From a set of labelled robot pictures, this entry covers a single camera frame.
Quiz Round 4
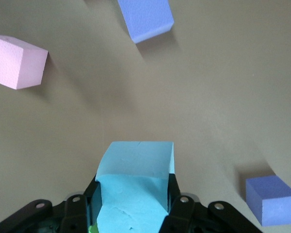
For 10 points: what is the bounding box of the light blue foam cube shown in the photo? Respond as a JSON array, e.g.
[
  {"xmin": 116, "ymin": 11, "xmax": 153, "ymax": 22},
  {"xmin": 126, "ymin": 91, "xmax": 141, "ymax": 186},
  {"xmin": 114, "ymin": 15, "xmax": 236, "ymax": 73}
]
[{"xmin": 95, "ymin": 141, "xmax": 176, "ymax": 233}]

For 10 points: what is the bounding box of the purple foam cube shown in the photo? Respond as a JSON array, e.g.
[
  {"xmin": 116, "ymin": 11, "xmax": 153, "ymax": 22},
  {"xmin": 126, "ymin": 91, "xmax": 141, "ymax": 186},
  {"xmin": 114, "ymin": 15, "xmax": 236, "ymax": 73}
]
[
  {"xmin": 245, "ymin": 175, "xmax": 291, "ymax": 227},
  {"xmin": 117, "ymin": 0, "xmax": 175, "ymax": 45}
]

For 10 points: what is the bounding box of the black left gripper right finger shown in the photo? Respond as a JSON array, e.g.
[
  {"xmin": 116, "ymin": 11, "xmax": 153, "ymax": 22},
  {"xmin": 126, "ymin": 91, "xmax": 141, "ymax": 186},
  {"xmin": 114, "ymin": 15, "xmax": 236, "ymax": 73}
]
[{"xmin": 160, "ymin": 173, "xmax": 264, "ymax": 233}]

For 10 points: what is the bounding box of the pink foam cube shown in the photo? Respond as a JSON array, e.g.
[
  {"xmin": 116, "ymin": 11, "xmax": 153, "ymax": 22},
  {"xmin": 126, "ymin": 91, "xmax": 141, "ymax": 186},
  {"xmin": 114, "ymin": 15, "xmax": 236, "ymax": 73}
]
[{"xmin": 0, "ymin": 33, "xmax": 49, "ymax": 90}]

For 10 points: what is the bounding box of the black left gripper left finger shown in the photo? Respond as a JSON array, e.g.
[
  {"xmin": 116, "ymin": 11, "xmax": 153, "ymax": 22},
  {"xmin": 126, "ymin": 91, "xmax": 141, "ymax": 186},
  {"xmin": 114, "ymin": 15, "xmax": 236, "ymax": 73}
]
[{"xmin": 0, "ymin": 179, "xmax": 103, "ymax": 233}]

